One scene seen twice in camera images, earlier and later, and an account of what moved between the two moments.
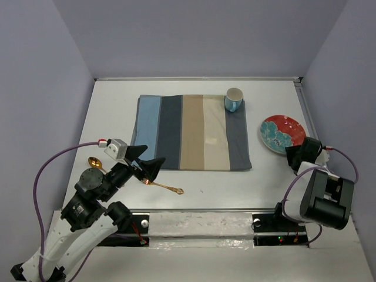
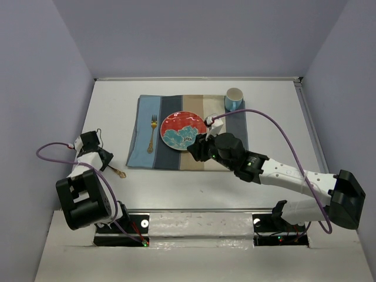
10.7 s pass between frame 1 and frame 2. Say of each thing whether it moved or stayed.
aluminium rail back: stayed
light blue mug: stayed
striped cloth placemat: stayed
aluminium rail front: stayed
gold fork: moved
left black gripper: moved
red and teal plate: moved
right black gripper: moved
